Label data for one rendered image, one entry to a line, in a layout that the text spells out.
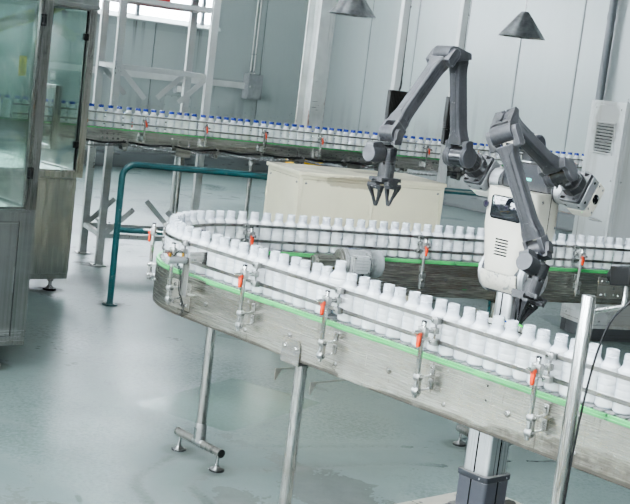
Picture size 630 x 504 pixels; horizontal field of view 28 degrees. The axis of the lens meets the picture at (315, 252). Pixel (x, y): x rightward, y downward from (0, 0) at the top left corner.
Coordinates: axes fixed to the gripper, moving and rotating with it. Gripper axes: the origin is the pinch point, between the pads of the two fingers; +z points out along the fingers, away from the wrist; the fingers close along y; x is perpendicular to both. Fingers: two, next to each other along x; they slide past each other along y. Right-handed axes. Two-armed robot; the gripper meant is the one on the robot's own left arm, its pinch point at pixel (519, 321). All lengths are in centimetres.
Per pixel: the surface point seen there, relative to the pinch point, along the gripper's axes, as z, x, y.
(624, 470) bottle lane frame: 33, -13, 61
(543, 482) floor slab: 46, 204, -110
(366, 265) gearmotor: -16, 88, -161
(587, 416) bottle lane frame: 22, -17, 46
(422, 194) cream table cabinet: -103, 295, -344
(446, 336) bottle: 13.2, -17.5, -11.0
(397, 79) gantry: -213, 377, -497
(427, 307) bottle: 6.3, -18.1, -22.1
